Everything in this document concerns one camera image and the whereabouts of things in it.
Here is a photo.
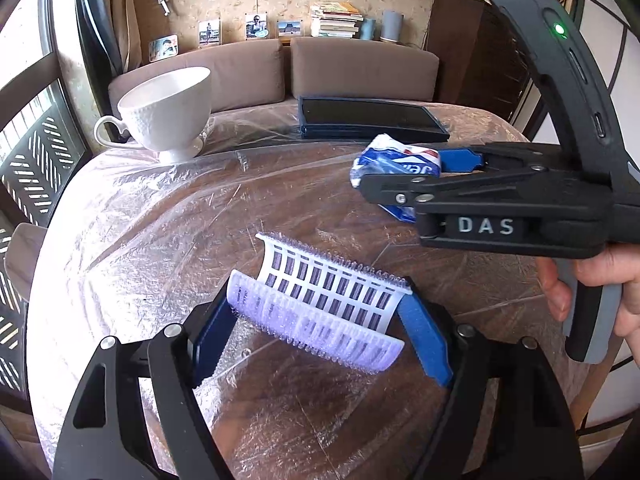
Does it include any blue cylindrical cup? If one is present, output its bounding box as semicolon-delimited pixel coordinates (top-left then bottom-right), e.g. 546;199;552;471
359;18;376;40

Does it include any person right hand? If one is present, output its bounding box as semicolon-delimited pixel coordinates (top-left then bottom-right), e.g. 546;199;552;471
534;242;640;366

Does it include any stack of books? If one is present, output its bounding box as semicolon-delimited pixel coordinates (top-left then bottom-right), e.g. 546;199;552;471
309;1;363;39

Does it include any brown sofa cushion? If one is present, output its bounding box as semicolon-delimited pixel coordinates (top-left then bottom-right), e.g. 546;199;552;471
108;39;291;113
290;37;439;102

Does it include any grey cylindrical speaker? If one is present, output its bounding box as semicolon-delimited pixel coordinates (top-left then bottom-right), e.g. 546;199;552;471
380;10;404;44

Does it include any left brown sofa cushion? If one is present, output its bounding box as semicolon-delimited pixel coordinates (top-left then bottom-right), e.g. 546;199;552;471
108;39;291;113

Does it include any photo frame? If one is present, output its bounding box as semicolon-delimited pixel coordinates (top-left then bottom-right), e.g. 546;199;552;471
277;20;304;38
198;18;222;48
149;35;179;63
245;13;270;40

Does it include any dark tablet in blue case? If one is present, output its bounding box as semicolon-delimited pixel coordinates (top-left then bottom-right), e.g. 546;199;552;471
298;96;450;144

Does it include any white teacup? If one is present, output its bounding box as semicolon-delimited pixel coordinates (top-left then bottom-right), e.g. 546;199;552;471
93;66;213;165

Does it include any grey chair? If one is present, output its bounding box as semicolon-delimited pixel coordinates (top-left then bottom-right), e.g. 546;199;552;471
4;222;48;301

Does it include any purple plastic hair roller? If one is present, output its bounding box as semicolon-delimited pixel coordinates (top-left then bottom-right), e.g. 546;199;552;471
227;233;412;374

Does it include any leftmost photo frame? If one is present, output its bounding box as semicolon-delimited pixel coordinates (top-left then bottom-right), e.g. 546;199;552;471
149;35;179;63

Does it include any right brown sofa cushion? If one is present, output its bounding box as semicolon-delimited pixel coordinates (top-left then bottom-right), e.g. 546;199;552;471
290;37;439;102

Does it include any dark wooden cabinet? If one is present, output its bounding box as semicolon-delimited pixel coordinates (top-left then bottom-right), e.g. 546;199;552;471
426;0;528;120

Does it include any blue white tissue packet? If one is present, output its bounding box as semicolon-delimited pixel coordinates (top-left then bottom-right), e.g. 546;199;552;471
348;132;444;224

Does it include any wall hook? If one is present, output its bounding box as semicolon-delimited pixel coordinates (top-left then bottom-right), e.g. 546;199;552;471
157;0;170;16

